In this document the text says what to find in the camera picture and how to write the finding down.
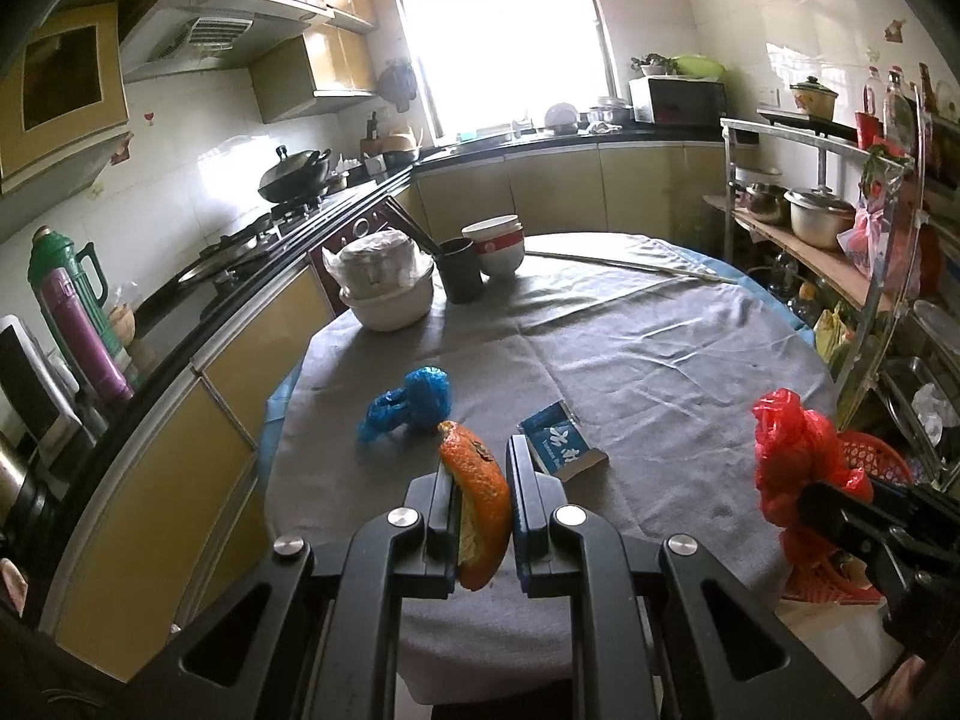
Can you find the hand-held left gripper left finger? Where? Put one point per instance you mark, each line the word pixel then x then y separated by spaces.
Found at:
pixel 439 532

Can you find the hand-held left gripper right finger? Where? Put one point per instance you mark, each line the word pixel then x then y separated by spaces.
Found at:
pixel 525 510

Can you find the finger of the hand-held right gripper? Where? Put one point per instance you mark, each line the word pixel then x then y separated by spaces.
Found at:
pixel 832 506

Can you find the orange peel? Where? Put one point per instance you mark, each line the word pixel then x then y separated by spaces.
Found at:
pixel 476 487

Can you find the red plastic basket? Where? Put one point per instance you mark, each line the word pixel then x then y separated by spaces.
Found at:
pixel 881 457

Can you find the blue cigarette box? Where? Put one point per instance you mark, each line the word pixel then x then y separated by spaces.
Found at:
pixel 559 442

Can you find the blue plastic bag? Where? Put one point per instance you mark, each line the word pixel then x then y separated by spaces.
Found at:
pixel 416 405

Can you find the person's right hand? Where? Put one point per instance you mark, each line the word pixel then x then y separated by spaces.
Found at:
pixel 911 682

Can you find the steel dish rack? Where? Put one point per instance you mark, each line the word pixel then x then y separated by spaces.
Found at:
pixel 922 360

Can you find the yellow plastic bag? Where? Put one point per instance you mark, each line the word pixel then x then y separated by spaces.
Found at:
pixel 832 330

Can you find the grey tablecloth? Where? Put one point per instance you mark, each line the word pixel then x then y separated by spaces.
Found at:
pixel 637 360

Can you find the blue tablecloth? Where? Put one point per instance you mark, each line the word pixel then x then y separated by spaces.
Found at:
pixel 780 307

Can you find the oil bottle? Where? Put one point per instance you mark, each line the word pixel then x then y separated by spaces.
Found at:
pixel 802 300

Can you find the large white bowl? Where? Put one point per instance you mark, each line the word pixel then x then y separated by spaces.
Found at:
pixel 386 307

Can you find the metal and wood rack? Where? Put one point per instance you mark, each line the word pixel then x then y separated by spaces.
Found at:
pixel 817 259

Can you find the black chopstick holder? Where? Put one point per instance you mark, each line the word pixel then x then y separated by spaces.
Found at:
pixel 459 270

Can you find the red banded white bowl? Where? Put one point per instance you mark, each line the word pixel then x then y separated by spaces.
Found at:
pixel 501 255

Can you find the long thin wooden stick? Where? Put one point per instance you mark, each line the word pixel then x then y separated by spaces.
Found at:
pixel 637 264

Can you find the red and white plastic bag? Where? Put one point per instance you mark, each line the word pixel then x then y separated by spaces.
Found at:
pixel 866 232

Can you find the plastic-bagged bowl stack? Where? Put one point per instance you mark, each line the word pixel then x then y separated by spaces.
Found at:
pixel 379 259

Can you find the plain white bowl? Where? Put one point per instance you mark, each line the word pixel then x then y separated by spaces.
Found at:
pixel 491 227

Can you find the steel pot with lid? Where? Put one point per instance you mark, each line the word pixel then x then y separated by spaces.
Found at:
pixel 817 217

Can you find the maroon appliance front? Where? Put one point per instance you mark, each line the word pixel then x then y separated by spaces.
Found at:
pixel 352 236

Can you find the small dark steel pot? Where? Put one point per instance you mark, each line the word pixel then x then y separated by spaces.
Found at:
pixel 763 201

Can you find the gas stove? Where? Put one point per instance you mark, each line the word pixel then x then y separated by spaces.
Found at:
pixel 240 247

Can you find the black countertop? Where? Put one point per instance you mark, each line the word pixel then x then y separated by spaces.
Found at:
pixel 585 139

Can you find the red cup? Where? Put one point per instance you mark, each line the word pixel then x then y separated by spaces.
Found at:
pixel 868 129

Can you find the black induction cooker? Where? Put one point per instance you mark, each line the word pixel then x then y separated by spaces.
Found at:
pixel 806 122

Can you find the black wok with lid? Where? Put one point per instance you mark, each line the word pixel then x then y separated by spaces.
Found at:
pixel 294 174

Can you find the yellow pot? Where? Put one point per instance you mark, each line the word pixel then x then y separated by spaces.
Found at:
pixel 401 142

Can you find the white bowl by sink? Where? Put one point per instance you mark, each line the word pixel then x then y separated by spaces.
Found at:
pixel 561 116

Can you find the knife block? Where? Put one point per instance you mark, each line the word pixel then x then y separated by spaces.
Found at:
pixel 371 139

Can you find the purple thermos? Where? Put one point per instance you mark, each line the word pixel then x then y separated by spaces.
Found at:
pixel 86 337

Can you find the steel pots by microwave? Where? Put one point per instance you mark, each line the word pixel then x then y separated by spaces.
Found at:
pixel 609 114

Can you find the large clear bottle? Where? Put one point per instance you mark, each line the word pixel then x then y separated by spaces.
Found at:
pixel 896 101

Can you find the enamel pot with lid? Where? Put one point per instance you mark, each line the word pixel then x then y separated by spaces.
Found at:
pixel 814 96

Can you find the dark metal pot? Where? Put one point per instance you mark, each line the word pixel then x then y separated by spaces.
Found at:
pixel 22 495

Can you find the slim clear bottle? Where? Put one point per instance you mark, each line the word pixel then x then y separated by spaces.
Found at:
pixel 870 90

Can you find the microwave oven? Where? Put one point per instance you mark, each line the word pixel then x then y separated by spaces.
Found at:
pixel 679 101

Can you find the white small appliance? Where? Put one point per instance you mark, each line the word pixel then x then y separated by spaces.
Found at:
pixel 30 382

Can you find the round hanging strainer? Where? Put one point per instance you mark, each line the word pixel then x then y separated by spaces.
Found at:
pixel 397 82

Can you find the green basin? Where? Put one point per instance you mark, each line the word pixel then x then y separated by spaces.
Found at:
pixel 701 66

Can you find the green thermos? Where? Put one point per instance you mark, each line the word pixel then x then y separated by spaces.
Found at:
pixel 64 262

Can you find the potted plant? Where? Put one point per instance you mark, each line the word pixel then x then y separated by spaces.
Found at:
pixel 649 64

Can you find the window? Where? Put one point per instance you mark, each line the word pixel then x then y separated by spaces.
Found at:
pixel 502 37

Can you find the grey range hood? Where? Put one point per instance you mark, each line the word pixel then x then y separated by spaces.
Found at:
pixel 210 22

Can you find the yellow cabinet with dark window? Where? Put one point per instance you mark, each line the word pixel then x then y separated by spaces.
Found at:
pixel 60 82

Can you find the small yellow wall cabinet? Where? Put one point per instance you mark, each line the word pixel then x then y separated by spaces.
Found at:
pixel 315 75

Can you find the brown wall sticker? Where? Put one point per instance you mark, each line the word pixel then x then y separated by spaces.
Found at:
pixel 122 148

